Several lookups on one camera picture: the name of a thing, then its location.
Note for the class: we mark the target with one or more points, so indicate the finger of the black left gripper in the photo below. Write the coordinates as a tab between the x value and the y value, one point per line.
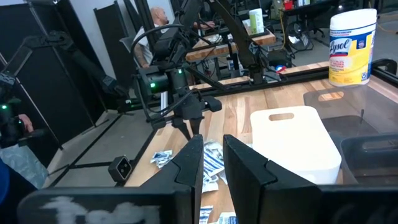
183	129
196	126

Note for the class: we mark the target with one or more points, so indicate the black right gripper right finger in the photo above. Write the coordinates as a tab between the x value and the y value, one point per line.
311	208

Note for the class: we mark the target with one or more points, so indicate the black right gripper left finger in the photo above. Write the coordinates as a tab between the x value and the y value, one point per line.
109	208

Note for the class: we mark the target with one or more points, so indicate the white packet with navy block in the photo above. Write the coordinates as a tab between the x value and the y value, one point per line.
161	157
206	215
227	218

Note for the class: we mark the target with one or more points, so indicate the white packet with blue print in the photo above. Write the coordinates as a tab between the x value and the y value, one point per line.
210	184

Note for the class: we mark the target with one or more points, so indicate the white plastic bin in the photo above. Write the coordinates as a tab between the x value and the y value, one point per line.
295	146

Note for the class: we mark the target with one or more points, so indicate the wooden workbench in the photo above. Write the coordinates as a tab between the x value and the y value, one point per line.
230	46

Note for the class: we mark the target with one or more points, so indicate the black box with blue lights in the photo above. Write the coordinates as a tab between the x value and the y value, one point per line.
278	62

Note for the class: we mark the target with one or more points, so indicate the narrow black divider panel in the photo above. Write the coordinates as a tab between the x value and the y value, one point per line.
112	37

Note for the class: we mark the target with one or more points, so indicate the white green wipes canister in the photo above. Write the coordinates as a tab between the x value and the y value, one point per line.
256	21

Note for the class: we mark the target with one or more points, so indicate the large translucent grey bin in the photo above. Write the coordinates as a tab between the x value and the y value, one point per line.
351	105

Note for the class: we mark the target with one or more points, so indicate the person's hand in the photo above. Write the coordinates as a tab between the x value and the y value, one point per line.
26	123

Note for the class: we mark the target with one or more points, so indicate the black floor fan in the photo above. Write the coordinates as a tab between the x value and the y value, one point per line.
297	35

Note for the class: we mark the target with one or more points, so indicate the large black divider panel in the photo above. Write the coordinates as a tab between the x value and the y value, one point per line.
46	93

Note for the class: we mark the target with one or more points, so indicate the black desk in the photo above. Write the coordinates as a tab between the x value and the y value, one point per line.
311	6

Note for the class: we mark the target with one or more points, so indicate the black table clamp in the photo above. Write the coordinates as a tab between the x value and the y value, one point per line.
385	66

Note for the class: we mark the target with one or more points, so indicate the yellow white Lysol wipes canister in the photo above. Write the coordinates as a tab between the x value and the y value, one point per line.
351	49

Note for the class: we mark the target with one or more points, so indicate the small black table-level camera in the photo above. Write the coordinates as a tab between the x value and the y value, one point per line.
120	169

